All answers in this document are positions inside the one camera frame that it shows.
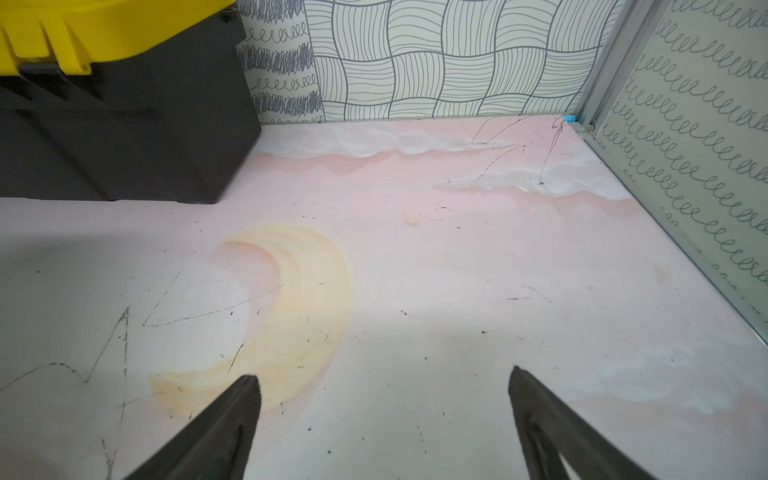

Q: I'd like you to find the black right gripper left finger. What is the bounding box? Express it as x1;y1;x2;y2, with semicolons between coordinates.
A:
128;375;261;480

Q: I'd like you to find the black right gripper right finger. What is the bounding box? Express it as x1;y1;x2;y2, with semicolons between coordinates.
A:
508;366;652;479

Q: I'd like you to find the yellow and black toolbox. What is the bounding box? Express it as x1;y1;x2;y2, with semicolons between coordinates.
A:
1;1;261;204

